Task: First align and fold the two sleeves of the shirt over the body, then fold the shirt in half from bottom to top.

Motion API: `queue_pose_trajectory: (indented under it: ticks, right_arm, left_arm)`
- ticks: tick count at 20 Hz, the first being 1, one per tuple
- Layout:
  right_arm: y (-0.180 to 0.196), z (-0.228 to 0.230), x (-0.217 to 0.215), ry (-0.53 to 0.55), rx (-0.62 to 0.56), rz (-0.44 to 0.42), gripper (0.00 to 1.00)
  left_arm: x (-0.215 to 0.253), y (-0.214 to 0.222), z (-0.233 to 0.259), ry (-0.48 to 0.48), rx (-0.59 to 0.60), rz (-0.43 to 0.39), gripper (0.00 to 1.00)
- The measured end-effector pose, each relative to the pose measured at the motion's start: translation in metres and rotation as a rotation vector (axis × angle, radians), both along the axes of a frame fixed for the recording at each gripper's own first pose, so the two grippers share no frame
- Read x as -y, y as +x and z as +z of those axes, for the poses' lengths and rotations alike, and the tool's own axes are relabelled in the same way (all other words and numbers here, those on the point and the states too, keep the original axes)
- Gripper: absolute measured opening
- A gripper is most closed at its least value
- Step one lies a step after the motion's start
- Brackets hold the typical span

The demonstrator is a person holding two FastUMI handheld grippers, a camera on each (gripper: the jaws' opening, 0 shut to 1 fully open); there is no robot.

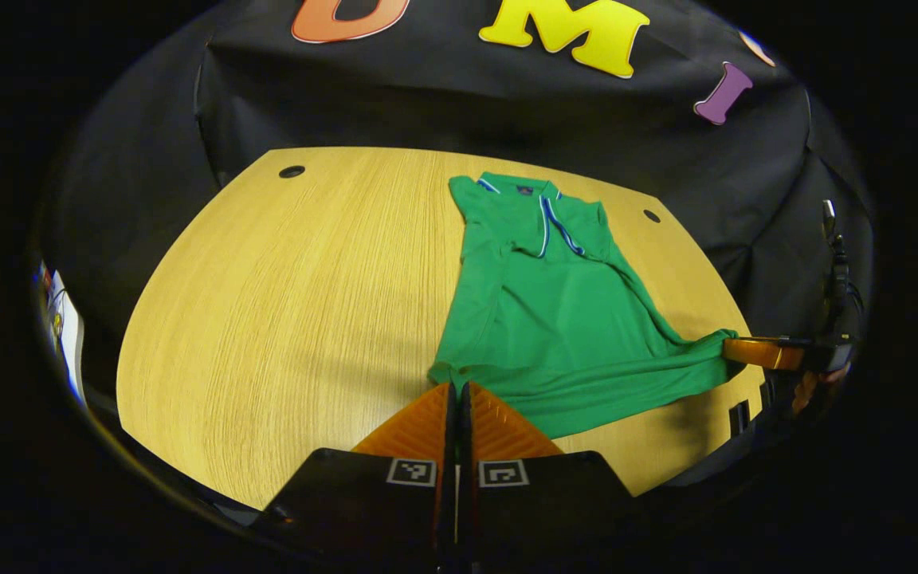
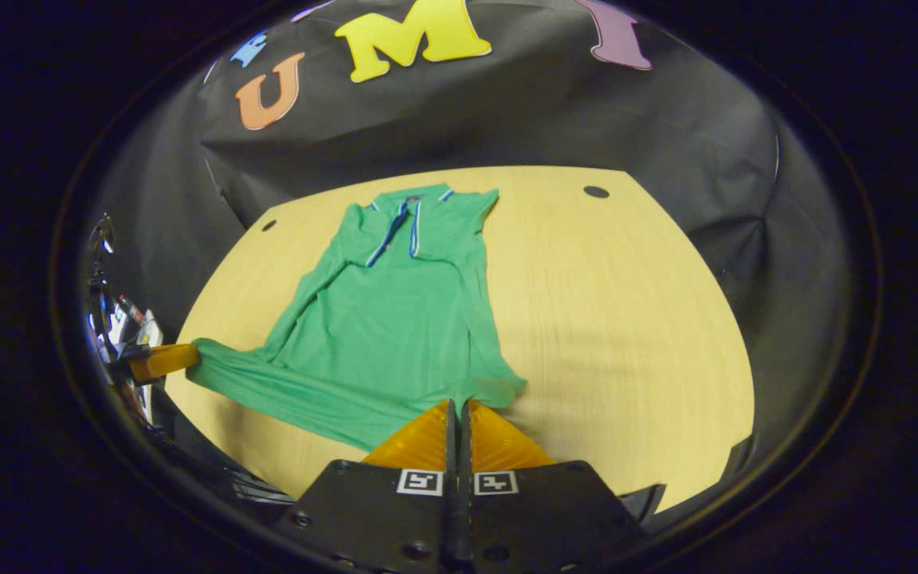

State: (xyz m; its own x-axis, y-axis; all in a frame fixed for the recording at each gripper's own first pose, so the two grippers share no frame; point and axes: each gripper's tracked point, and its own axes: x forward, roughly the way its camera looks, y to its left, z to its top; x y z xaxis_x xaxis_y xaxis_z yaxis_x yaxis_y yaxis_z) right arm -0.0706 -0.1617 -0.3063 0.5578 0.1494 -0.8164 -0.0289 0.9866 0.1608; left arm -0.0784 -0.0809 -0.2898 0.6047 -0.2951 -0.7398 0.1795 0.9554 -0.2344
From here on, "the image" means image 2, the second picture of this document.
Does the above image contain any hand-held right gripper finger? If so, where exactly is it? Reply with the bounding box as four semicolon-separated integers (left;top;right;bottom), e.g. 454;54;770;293
270;399;461;573
459;399;647;573

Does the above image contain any green T-shirt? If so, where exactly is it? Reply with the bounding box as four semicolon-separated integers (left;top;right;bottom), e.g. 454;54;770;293
186;183;528;454

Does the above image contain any black backdrop cloth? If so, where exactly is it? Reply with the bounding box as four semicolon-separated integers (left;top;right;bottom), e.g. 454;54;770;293
84;0;858;495

